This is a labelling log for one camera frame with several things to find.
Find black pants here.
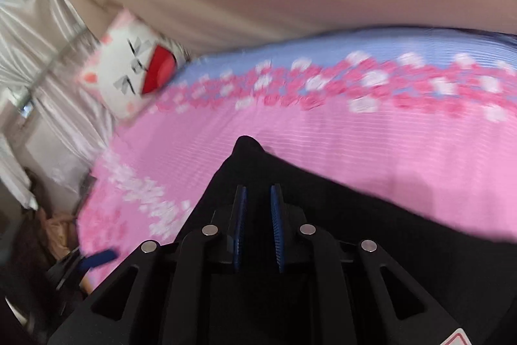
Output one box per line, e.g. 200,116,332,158
89,135,517,345

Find white satin curtain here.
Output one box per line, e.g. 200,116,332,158
0,0,122,208

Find pink floral bedsheet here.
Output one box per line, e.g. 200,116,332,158
77,26,517,289

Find brown paper bag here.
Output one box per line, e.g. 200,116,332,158
38,208,80,261

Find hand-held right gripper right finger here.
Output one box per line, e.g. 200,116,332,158
270,184,474,345

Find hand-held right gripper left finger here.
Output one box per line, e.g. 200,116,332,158
48,184,248,345

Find white cat face pillow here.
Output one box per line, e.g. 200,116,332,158
79,9,193,120

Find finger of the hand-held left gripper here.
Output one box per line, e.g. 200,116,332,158
50,248,119,289

